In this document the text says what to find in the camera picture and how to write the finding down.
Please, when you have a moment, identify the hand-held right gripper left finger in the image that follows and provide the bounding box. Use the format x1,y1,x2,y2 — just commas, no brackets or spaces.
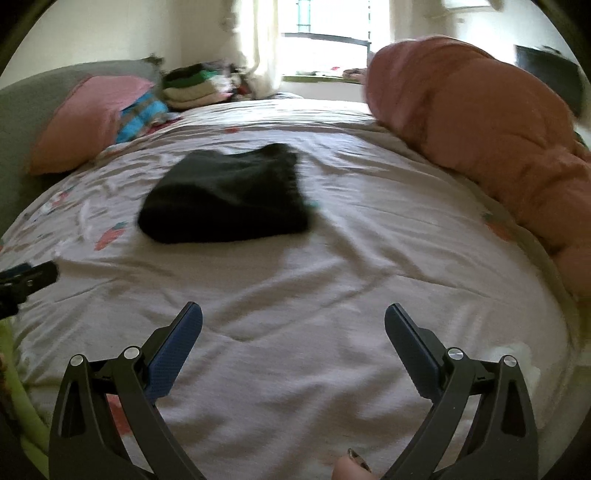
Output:
48,301,208,480

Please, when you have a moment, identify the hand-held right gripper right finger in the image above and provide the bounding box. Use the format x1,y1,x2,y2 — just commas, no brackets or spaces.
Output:
383,302,539,480

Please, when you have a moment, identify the black long-sleeve shirt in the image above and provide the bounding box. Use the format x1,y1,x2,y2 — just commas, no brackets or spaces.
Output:
137,143,319,244

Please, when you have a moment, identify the pile of folded clothes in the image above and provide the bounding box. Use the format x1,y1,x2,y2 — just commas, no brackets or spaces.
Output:
161,65,241,110

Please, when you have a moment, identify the person's right hand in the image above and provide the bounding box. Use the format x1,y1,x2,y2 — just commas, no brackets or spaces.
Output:
332,448,375,480

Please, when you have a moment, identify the printed white bed sheet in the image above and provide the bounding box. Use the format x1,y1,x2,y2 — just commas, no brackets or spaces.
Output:
0,97,583,480

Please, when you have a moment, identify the pink pillow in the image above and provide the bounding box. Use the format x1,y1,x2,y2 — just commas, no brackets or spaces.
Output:
28,75,155,175

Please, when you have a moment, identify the green quilted headboard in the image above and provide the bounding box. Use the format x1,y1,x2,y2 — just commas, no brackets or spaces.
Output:
0,58,162,236

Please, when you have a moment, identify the blue striped cloth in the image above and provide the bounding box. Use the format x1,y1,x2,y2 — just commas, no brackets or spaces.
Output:
115,92,169,144

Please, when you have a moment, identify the pink rolled duvet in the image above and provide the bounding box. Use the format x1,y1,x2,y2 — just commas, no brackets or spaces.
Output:
365,36,591,296

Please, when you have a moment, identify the green windowsill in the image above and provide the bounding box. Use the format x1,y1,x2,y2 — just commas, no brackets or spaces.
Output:
283,69,370,86

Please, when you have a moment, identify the black television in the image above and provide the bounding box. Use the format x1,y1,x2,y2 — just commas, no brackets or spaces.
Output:
515,45,585,116

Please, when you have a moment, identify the white curtain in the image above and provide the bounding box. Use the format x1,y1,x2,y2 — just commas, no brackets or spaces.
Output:
231,0,282,100

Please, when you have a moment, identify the window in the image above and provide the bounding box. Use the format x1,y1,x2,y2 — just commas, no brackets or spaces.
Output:
279,0,393,77

